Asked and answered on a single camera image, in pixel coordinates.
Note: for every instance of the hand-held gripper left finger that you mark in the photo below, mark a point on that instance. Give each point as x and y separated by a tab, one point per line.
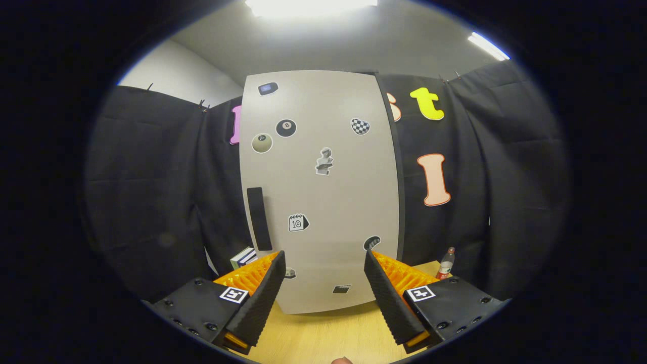
260	301

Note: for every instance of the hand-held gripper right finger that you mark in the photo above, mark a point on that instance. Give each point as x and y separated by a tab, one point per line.
386	301

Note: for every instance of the dark grey shoe cabinet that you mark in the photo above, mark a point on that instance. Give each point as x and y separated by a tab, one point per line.
401	192

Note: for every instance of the grey shoe cabinet door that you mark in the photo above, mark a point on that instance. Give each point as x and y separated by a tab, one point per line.
328	202

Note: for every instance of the blue spine book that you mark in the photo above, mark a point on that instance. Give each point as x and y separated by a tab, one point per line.
247	258

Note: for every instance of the green spine book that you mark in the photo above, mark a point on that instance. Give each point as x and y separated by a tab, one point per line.
237	262

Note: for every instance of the red label plastic bottle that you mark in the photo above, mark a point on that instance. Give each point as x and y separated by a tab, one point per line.
445	268

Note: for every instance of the black backdrop cloth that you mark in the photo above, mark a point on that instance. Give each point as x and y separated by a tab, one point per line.
151	177

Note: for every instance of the narrow ceiling light strip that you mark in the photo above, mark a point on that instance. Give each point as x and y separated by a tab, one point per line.
488	45

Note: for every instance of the large ceiling light panel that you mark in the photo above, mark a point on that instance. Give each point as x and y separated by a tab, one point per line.
308	6

